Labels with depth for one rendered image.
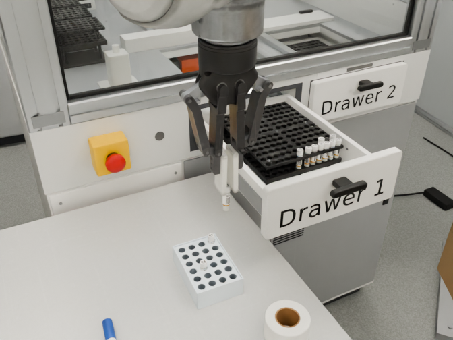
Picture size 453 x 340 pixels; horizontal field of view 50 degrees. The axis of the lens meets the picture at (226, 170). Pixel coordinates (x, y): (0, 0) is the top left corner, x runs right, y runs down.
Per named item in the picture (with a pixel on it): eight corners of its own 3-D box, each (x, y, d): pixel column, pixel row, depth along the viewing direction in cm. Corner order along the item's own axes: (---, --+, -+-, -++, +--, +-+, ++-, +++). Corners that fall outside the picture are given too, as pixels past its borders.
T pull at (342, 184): (367, 188, 86) (369, 182, 85) (332, 200, 83) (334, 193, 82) (354, 178, 88) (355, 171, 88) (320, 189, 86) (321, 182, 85)
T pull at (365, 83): (383, 87, 121) (384, 81, 120) (359, 92, 118) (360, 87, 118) (373, 81, 124) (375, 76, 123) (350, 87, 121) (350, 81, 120)
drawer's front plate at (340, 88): (400, 102, 132) (408, 63, 126) (310, 125, 121) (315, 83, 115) (396, 99, 133) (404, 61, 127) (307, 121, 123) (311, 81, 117)
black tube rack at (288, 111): (339, 172, 101) (344, 145, 97) (265, 194, 95) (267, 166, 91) (282, 125, 117) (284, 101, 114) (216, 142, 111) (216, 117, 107)
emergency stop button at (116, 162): (127, 171, 98) (125, 154, 95) (108, 177, 96) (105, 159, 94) (123, 164, 100) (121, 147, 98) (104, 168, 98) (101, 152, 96)
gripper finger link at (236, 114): (224, 73, 66) (233, 70, 66) (228, 143, 73) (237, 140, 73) (236, 83, 63) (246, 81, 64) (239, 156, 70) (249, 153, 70)
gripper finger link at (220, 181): (228, 156, 69) (222, 156, 69) (226, 195, 73) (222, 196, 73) (219, 146, 72) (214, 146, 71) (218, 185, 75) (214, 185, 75)
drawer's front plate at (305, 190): (391, 197, 97) (403, 150, 91) (265, 241, 86) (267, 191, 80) (385, 192, 98) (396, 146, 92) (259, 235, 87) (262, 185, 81)
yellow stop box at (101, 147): (133, 171, 101) (129, 140, 97) (98, 179, 98) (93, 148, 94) (126, 158, 105) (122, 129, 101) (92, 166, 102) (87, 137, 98)
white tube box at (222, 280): (243, 293, 84) (243, 278, 82) (197, 309, 81) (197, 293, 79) (215, 248, 93) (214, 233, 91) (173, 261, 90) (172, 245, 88)
